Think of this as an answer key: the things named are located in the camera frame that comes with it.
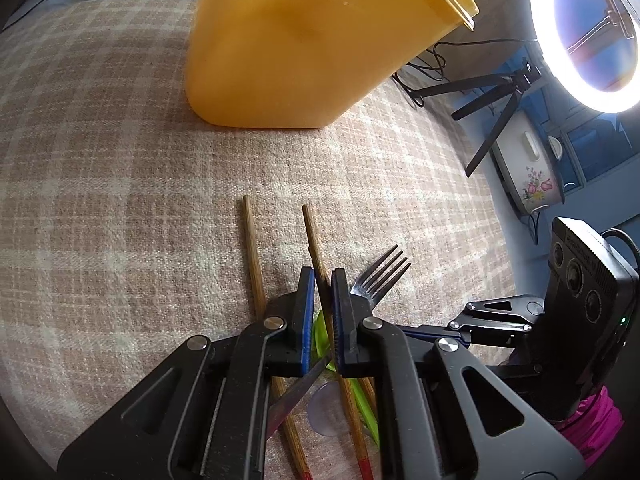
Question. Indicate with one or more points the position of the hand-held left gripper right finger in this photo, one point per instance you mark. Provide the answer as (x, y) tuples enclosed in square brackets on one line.
[(337, 320)]

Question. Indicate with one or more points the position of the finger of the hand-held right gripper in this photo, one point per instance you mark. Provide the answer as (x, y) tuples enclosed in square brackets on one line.
[(500, 310), (435, 336)]

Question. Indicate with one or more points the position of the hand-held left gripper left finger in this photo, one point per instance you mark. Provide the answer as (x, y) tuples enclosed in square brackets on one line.
[(307, 320)]

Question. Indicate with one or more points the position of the metal fork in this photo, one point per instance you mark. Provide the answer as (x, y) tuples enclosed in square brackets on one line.
[(372, 280)]

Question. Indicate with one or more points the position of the wooden chopstick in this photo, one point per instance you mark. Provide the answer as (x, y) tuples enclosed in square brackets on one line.
[(312, 240), (252, 250)]

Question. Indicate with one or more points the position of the green plastic spoon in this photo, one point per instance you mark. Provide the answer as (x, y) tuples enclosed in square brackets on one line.
[(362, 410)]

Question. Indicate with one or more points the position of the yellow plastic container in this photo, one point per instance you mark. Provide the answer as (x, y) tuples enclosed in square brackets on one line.
[(300, 35)]

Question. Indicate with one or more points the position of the metal knife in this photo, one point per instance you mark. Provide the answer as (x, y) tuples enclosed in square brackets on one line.
[(290, 400)]

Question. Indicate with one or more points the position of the floral white rice cooker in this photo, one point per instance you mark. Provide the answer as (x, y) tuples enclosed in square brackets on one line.
[(525, 170)]

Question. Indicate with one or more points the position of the black tripod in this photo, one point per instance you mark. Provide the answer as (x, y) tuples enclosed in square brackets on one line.
[(524, 79)]

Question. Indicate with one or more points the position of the phone holder clip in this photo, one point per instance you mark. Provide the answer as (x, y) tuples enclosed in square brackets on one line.
[(612, 15)]

